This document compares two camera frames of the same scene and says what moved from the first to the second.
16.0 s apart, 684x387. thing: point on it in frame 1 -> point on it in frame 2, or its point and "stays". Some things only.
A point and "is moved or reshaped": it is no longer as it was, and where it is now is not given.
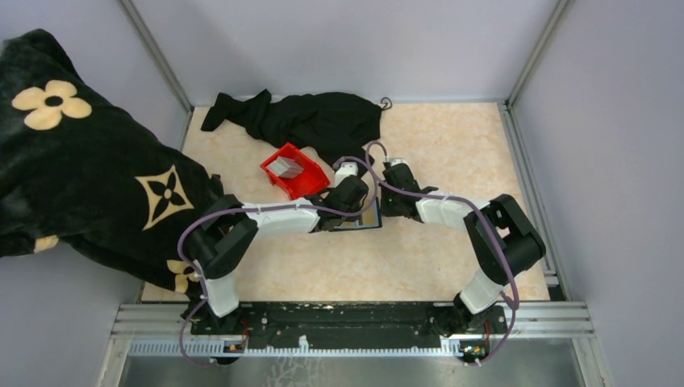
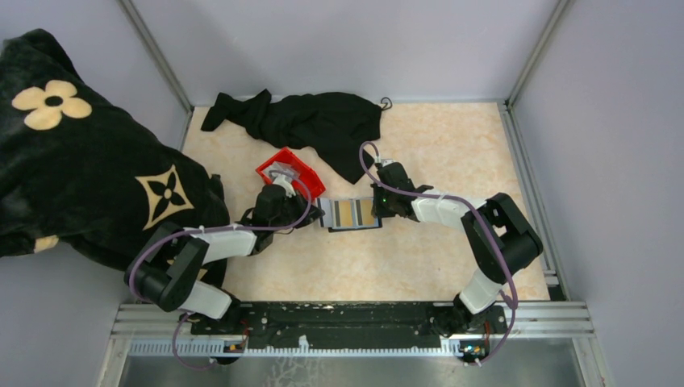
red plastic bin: [311, 181] is moved or reshaped
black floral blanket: [73, 172] stays
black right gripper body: [389, 202] stays
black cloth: [346, 127] stays
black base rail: [348, 325] stays
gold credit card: [370, 218] is moved or reshaped
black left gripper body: [344, 218] -> [294, 210]
